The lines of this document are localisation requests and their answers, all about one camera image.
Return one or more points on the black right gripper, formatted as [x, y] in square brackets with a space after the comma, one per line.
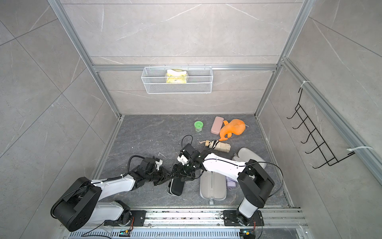
[182, 173]

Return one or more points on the green lidded jar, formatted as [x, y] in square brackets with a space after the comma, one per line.
[198, 125]

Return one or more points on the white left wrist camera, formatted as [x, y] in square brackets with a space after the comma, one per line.
[158, 163]

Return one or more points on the orange watering can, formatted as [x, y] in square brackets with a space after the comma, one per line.
[236, 126]

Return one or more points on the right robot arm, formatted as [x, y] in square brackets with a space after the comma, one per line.
[255, 183]

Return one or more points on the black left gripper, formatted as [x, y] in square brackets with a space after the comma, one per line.
[164, 176]

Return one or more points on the black wire hook rack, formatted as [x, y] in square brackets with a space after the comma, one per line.
[315, 136]

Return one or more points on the black zippered umbrella sleeve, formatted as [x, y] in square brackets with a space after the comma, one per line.
[176, 186]

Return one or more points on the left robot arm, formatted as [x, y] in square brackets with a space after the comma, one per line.
[81, 203]

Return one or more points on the slotted metal base rail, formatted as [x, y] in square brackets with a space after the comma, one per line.
[199, 223]

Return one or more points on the lilac folded umbrella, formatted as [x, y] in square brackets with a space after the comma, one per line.
[231, 184]

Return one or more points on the yellow white pouch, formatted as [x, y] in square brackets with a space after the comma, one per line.
[176, 76]

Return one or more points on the white wire wall basket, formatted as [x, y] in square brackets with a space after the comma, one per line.
[199, 81]

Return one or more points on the aluminium cage frame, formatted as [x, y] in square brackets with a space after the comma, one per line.
[344, 129]

